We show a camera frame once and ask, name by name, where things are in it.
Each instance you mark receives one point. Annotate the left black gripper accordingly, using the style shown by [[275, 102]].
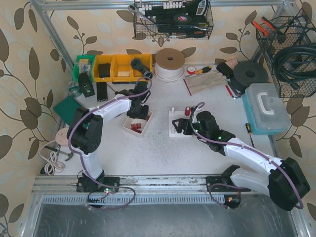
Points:
[[138, 111]]

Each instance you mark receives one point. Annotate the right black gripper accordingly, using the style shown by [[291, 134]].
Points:
[[187, 126]]

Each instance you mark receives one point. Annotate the white peg base plate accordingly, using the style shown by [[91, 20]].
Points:
[[175, 114]]

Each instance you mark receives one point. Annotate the white tray of springs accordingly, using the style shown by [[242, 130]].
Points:
[[136, 126]]

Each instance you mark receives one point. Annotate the large red spring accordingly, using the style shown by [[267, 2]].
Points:
[[187, 111]]

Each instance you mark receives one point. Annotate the beige work glove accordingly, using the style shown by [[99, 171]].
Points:
[[205, 81]]

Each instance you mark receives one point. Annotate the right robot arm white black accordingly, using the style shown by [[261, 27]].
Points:
[[281, 179]]

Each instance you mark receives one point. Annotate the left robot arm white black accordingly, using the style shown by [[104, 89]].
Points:
[[85, 132]]

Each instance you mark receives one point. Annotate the black ribbed block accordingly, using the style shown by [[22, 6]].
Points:
[[102, 94]]

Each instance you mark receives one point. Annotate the black pipe fitting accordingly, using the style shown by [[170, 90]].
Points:
[[136, 64]]

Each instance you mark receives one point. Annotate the yellow storage bin row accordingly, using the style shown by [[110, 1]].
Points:
[[117, 68]]

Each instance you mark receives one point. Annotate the red tape roll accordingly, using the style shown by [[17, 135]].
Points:
[[191, 70]]

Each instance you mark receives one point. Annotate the black green device box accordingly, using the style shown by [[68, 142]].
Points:
[[85, 85]]

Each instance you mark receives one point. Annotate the orange black screwdriver right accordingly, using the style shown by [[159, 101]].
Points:
[[201, 71]]

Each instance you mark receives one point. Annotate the small yellow black screwdriver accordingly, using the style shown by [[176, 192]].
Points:
[[248, 128]]

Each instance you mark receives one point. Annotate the glass jar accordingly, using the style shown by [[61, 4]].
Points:
[[74, 89]]

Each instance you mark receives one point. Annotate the black sanding block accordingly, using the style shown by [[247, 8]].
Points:
[[225, 70]]

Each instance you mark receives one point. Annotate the green storage bin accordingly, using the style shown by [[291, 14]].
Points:
[[83, 64]]

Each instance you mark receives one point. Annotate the black filament spool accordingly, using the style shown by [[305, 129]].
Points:
[[245, 73]]

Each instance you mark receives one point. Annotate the teal clear toolbox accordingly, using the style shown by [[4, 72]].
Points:
[[265, 111]]

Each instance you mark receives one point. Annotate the white cable spool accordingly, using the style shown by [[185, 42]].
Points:
[[169, 66]]

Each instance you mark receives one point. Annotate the red handled hex key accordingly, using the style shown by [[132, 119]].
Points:
[[233, 92]]

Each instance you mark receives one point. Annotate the wire basket top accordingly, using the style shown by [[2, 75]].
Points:
[[172, 19]]

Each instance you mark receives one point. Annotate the wire basket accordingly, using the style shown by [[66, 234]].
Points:
[[290, 55], [172, 19]]

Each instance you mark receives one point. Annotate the orange handled pliers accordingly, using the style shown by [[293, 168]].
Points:
[[261, 28]]

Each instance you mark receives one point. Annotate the wire basket right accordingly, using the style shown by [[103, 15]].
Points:
[[290, 55]]

